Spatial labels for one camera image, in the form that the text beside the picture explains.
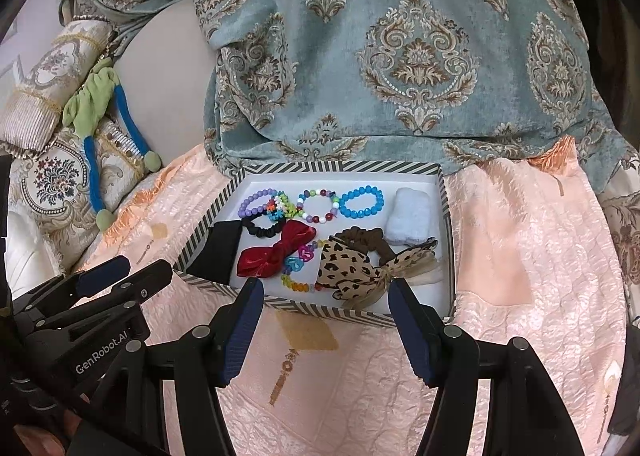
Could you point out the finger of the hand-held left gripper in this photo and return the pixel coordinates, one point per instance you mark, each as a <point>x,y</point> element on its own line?
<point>150,278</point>
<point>102,273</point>

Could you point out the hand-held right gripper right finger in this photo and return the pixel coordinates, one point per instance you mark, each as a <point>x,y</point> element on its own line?
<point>407,331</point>

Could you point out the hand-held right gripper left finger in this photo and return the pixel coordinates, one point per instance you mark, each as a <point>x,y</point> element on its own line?
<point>242,331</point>

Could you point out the striped cardboard box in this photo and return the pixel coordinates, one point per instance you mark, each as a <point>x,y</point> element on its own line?
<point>425,281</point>

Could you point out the black scrunchie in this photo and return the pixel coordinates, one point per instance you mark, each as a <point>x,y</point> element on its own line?
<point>262,231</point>

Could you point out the light blue fluffy wristband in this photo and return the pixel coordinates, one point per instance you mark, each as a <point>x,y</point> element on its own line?
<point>410,216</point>

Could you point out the person's left hand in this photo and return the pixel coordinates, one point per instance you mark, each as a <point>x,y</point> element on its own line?
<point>47,441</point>

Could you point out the black cloth band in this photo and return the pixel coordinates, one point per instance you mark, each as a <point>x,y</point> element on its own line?
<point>215,253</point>

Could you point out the red velvet bow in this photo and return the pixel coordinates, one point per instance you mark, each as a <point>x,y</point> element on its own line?
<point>272,253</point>

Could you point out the leopard print bow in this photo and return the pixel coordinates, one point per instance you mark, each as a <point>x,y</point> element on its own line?
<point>350,271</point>

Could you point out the beige floral cushion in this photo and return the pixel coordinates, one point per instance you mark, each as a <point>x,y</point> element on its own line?
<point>55,181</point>

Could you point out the brown scrunchie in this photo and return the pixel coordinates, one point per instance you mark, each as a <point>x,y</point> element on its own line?
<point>357,236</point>

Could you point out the peach quilted bedspread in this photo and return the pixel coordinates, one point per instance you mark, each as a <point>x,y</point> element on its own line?
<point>525,261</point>

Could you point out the green and blue plush toy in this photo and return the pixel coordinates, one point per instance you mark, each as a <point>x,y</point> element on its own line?
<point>92,101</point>

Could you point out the beige upholstered sofa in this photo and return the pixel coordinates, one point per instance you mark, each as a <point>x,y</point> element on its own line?
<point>170,76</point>

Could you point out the silver floral bolster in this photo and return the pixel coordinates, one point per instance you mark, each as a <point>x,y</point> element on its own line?
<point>55,71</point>

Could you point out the blue damask cushion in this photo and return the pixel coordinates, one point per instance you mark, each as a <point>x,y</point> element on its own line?
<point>400,51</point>

